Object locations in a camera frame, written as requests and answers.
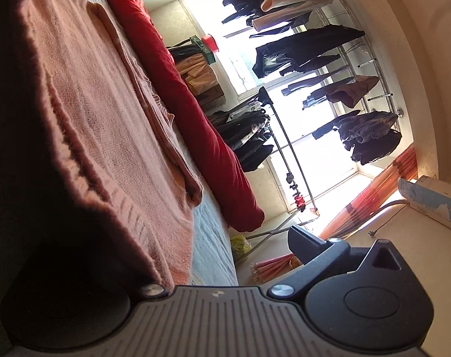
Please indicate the yellow green plastic bag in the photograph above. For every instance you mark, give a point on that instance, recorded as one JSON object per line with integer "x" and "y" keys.
{"x": 241, "y": 247}

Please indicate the ceiling drying rack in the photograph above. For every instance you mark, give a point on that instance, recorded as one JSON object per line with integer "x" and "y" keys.
{"x": 377, "y": 63}

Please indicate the red plastic basin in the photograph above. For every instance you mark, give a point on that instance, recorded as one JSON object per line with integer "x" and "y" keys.
{"x": 210, "y": 42}

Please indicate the tan hanging cloth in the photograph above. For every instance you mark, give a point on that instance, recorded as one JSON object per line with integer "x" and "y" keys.
{"x": 199, "y": 74}

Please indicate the grey-blue plaid bed sheet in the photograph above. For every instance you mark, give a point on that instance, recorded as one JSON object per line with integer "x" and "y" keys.
{"x": 214, "y": 241}

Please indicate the black hanging leggings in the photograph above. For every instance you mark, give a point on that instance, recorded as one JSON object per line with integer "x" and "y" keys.
{"x": 314, "y": 80}

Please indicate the white air conditioner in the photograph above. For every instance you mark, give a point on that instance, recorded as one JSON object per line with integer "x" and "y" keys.
{"x": 433, "y": 200}

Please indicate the beige hanging trousers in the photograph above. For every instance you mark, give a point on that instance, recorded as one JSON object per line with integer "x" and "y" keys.
{"x": 296, "y": 11}

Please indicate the pink orange curtain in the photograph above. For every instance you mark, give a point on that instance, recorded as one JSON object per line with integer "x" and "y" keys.
{"x": 377, "y": 189}

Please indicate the brown wooden cabinet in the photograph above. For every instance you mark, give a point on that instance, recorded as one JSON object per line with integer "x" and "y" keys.
{"x": 210, "y": 98}

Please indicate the pink striped knit sweater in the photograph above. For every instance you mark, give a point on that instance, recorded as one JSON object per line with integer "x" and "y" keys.
{"x": 99, "y": 100}

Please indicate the metal clothes rack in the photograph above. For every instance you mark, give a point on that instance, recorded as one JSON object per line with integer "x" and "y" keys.
{"x": 284, "y": 137}

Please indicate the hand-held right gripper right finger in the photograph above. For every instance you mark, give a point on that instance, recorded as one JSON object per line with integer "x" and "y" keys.
{"x": 303, "y": 245}

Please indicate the dark grey hanging garment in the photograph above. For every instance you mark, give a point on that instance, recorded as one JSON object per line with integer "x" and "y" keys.
{"x": 370, "y": 137}

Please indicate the plain black jacket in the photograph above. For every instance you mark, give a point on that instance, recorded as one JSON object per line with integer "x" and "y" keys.
{"x": 255, "y": 158}

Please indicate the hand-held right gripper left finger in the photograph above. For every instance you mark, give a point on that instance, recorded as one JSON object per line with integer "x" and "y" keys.
{"x": 153, "y": 290}

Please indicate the green folding table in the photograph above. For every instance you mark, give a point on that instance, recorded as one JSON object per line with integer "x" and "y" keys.
{"x": 206, "y": 54}

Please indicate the olive green bag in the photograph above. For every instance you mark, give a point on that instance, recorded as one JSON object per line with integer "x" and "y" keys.
{"x": 221, "y": 117}

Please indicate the row of hanging socks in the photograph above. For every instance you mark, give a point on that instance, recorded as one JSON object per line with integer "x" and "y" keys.
{"x": 296, "y": 193}

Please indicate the red quilt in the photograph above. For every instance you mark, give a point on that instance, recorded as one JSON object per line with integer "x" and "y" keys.
{"x": 195, "y": 119}

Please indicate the black hanging trousers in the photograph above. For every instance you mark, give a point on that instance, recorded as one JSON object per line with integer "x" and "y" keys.
{"x": 303, "y": 48}

